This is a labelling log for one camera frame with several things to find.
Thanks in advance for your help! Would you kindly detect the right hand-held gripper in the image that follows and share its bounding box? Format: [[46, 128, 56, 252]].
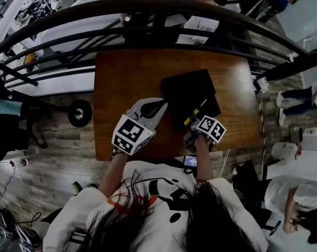
[[183, 115, 227, 152]]

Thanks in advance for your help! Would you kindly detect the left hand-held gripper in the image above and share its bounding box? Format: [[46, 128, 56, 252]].
[[111, 98, 168, 156]]

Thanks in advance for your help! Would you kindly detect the yellow black screwdriver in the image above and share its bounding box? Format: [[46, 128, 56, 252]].
[[183, 98, 208, 126]]

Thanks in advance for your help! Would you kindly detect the black box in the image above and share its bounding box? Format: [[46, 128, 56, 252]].
[[160, 68, 222, 133]]

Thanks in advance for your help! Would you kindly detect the person's right forearm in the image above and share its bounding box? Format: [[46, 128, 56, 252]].
[[194, 138, 214, 182]]

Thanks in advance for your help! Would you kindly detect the person's left forearm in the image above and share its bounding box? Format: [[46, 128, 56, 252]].
[[97, 152, 127, 194]]

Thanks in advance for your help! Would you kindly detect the white plastic box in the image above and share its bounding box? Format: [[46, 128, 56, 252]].
[[291, 127, 317, 152]]

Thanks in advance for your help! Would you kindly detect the small black screen device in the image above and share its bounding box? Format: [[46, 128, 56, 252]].
[[183, 155, 198, 174]]

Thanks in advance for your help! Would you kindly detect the wooden table with metal legs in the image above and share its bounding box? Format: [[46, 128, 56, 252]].
[[93, 48, 261, 162]]

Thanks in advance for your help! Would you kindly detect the person's white printed shirt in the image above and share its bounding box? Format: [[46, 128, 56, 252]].
[[42, 160, 269, 252]]

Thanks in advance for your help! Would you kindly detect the yellow black floor tape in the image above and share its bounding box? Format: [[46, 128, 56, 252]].
[[258, 101, 267, 181]]

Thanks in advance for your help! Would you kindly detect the black wheel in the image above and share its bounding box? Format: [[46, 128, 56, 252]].
[[67, 99, 93, 128]]

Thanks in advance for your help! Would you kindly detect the black office chair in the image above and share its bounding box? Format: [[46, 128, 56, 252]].
[[233, 160, 282, 236]]

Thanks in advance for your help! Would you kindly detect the white power strip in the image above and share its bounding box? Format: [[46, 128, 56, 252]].
[[252, 75, 269, 94]]

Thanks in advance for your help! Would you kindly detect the black metal railing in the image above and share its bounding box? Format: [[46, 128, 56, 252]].
[[0, 0, 317, 89]]

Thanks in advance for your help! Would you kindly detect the person's dark shoe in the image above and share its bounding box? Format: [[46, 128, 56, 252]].
[[71, 181, 98, 197]]

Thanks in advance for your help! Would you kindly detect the white desk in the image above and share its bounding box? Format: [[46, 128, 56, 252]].
[[265, 148, 317, 252]]

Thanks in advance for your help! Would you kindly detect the small white red bottle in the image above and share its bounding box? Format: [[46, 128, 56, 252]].
[[10, 157, 29, 168]]

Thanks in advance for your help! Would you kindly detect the grey gripper device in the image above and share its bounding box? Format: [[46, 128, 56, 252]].
[[0, 209, 37, 252]]

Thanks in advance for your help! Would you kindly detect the white cable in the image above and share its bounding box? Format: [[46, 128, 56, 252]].
[[218, 148, 231, 179]]

